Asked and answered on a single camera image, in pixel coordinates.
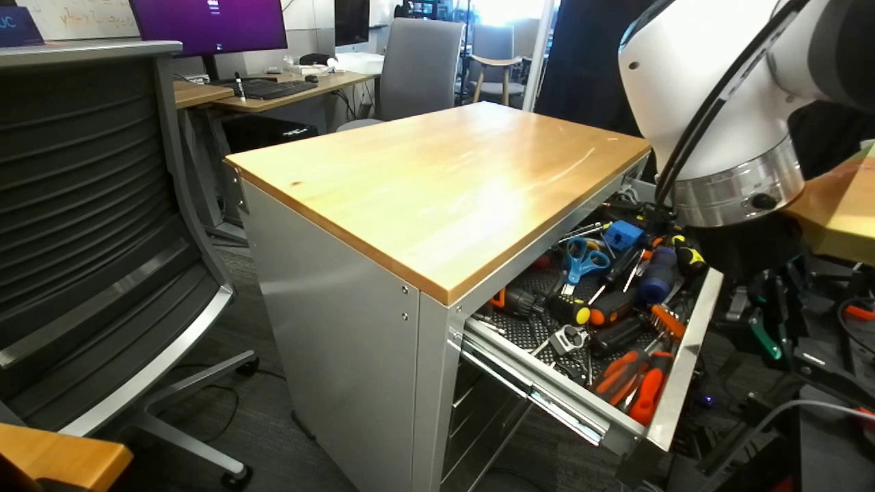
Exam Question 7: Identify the purple computer monitor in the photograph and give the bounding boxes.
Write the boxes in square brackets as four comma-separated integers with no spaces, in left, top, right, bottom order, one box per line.
[128,0,288,53]

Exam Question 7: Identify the orange handled pliers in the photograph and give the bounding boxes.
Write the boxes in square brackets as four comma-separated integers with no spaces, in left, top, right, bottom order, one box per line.
[596,349,673,425]

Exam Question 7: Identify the grey metal tool drawer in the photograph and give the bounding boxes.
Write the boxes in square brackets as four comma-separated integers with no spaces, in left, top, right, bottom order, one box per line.
[459,183,723,454]

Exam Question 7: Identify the grey cabinet with wooden top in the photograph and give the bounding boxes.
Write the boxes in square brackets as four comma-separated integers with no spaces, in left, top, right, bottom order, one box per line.
[221,97,658,492]

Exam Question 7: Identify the blue handled scissors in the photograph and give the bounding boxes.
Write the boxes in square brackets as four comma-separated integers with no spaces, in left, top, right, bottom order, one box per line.
[563,239,612,286]

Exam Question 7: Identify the wooden board at right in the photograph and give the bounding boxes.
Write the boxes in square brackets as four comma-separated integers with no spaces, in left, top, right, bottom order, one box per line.
[787,139,875,265]

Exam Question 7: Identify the black monitor in background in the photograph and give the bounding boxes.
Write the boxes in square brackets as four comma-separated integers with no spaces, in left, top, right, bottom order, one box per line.
[333,0,369,47]

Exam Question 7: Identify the black keyboard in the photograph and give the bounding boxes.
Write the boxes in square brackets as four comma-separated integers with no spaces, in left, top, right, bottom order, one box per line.
[242,78,318,97]

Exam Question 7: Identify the blue plastic block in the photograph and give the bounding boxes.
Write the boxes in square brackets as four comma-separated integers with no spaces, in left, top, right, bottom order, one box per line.
[606,219,642,250]

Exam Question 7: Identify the black yellow stubby screwdriver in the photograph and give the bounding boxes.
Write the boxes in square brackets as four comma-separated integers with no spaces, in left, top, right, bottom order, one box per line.
[548,297,591,324]

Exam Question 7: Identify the wooden office desk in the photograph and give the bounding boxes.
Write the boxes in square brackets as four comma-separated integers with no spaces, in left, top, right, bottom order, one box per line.
[174,71,373,115]

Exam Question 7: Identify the wooden chair in background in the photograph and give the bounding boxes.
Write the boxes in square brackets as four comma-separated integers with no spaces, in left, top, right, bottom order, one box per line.
[469,23,526,107]

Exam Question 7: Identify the dark mesh office chair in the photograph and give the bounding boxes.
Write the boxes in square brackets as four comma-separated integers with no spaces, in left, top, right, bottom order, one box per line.
[0,41,258,488]

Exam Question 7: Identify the orange handled screwdriver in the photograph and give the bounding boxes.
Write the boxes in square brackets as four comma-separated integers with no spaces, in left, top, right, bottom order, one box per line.
[651,303,686,338]

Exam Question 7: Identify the blue handled screwdriver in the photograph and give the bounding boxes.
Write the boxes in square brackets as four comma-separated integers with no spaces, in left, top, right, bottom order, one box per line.
[638,246,678,303]

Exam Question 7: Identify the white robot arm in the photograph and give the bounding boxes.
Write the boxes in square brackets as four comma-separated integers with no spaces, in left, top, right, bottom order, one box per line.
[618,0,875,226]

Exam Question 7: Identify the grey fabric office chair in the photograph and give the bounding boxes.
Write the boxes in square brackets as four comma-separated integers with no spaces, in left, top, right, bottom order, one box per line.
[342,16,465,130]

